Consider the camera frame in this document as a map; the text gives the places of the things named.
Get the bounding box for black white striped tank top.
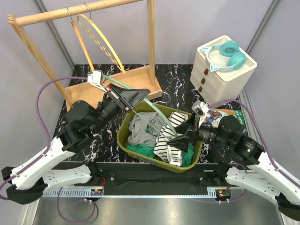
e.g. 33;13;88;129
154;111;188;167

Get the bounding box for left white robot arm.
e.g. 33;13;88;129
1;83;150;205

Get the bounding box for olive plastic basket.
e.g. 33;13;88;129
117;101;203;173

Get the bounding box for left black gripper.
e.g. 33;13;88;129
90;82;150;134

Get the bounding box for grey tank top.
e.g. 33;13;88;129
127;112;165;147

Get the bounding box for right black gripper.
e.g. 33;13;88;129
166;111;232;153

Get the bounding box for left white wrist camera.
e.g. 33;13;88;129
87;70;107;93

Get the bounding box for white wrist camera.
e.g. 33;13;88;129
191;100;209;127
87;70;107;93

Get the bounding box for green hanger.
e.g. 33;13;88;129
101;75;178;137

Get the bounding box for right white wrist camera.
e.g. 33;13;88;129
191;100;209;127

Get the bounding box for wooden clothes rack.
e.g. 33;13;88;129
7;0;162;110

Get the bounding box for green tank top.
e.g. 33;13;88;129
127;144;194;167

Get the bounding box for orange hanger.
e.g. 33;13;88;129
71;20;94;72

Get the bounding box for book with green cover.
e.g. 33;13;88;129
204;108;248;135

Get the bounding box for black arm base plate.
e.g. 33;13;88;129
65;161;241;196

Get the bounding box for teal cat-ear headphones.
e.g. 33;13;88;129
201;40;246;73

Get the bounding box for yellow hanger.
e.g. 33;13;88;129
76;14;126;75

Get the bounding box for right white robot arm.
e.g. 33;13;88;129
167;115;300;221

